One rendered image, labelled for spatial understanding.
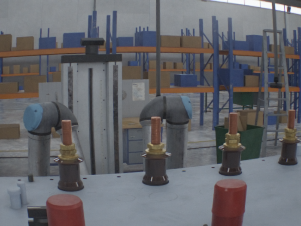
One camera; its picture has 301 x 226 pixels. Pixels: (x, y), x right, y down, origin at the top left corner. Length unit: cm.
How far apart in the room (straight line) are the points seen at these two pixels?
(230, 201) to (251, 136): 473
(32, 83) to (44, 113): 723
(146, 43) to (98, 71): 705
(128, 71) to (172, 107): 726
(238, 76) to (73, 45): 447
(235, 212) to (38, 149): 111
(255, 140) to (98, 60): 385
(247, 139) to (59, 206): 484
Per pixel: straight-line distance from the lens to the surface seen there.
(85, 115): 207
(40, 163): 169
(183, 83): 954
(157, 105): 185
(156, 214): 93
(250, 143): 546
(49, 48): 873
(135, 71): 913
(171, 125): 190
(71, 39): 877
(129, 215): 92
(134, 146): 543
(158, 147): 113
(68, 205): 63
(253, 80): 1057
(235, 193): 72
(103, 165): 216
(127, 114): 603
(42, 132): 163
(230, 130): 124
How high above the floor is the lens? 173
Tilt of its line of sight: 7 degrees down
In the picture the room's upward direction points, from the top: straight up
